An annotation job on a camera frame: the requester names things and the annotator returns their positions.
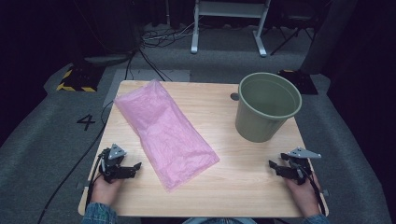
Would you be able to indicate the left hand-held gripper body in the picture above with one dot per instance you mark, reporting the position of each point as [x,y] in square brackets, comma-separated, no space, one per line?
[111,165]

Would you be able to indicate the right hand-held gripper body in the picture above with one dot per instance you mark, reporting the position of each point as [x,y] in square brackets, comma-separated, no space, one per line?
[300,168]

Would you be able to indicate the green plastic bin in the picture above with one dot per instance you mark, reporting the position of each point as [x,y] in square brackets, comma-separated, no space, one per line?
[258,124]

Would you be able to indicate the pink plastic bag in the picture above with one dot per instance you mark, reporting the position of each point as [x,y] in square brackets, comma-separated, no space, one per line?
[165,133]

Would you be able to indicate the person's left hand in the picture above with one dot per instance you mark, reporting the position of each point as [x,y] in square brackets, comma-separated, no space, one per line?
[104,193]

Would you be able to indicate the person's right hand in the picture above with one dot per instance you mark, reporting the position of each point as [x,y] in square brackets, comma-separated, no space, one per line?
[306,197]

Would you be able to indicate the black yellow striped base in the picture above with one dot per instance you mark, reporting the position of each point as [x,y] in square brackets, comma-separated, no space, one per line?
[79,79]
[306,84]

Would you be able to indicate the person's lap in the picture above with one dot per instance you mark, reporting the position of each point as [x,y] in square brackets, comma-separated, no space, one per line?
[218,221]

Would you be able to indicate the dark stand with grey base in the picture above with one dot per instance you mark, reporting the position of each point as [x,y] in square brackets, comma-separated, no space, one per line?
[106,59]

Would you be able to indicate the black tripod stand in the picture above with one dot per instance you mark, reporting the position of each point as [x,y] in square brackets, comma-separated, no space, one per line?
[292,34]

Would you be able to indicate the grey curtain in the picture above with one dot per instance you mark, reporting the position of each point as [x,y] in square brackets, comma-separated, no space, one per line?
[330,34]

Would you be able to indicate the metal table edge bracket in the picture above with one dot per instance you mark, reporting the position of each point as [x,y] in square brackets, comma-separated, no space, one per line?
[80,185]
[325,193]

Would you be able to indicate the white metal stand frame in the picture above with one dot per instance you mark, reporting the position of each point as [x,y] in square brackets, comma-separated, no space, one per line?
[229,9]

